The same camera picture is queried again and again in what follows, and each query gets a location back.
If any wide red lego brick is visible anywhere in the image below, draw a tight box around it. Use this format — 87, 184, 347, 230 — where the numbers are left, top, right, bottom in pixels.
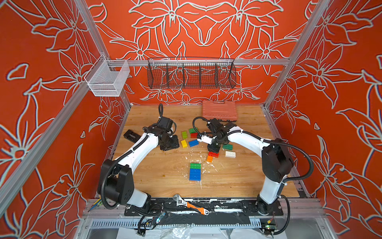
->
208, 152, 219, 158

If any blue lego brick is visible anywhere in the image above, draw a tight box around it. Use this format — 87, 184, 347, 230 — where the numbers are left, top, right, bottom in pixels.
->
190, 168, 202, 175
189, 140, 199, 147
189, 174, 201, 181

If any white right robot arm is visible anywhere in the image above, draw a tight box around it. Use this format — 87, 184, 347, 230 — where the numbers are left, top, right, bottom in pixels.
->
198, 119, 293, 206

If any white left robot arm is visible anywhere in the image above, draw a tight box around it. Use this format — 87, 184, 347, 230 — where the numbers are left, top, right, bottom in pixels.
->
97, 125, 180, 210

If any yellow lego brick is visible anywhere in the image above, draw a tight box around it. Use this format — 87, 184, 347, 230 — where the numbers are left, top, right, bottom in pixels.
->
181, 140, 188, 148

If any dark green lego brick right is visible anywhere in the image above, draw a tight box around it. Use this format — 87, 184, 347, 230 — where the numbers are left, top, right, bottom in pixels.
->
222, 144, 233, 151

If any dark green lego brick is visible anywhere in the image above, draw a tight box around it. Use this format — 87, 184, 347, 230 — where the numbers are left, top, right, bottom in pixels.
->
189, 128, 198, 134
222, 144, 233, 151

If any lime green lego brick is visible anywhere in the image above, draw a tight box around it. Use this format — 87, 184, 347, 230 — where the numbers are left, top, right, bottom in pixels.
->
182, 131, 188, 139

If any white lego brick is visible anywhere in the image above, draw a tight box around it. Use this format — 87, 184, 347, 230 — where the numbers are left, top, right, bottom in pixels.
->
225, 151, 236, 158

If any blue lego brick back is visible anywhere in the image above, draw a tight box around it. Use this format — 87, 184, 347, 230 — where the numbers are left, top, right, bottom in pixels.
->
189, 140, 199, 147

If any salmon red tool case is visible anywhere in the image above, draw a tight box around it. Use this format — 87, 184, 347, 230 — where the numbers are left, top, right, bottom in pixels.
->
202, 100, 238, 121

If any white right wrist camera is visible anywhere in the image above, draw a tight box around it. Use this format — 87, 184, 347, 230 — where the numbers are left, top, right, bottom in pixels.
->
197, 134, 213, 144

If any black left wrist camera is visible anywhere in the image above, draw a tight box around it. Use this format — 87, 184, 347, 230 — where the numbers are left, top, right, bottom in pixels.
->
157, 117, 176, 132

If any orange handled adjustable wrench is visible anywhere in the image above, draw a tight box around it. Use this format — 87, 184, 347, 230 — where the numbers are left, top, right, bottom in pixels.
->
173, 194, 210, 216

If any black wire wall basket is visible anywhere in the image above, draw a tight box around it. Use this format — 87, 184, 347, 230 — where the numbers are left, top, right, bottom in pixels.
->
147, 57, 237, 90

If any clear plastic wall bin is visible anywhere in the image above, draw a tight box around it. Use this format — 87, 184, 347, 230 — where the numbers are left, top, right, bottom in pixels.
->
85, 55, 130, 97

